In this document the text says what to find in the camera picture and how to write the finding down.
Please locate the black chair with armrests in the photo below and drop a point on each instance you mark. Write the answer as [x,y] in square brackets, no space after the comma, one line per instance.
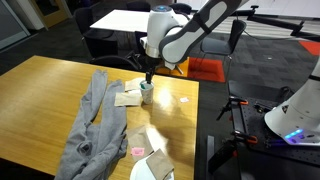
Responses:
[113,61]

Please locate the black orange clamp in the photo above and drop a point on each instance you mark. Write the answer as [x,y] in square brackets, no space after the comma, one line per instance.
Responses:
[238,100]
[221,155]
[250,138]

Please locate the black robot stand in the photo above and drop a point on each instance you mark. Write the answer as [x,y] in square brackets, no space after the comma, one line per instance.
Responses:
[266,160]

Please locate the green marker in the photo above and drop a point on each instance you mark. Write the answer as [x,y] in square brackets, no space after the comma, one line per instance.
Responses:
[142,86]

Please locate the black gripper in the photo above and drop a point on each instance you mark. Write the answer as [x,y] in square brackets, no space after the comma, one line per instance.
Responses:
[153,65]

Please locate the grey garment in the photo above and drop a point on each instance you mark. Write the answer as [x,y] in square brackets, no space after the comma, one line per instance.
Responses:
[110,126]

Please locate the black camera stand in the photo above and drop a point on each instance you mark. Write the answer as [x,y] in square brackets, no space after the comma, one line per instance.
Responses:
[276,22]

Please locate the white table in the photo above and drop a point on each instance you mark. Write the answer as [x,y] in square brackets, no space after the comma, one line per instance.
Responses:
[123,21]

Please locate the wooden door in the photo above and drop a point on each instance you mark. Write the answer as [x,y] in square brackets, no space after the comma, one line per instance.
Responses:
[53,13]

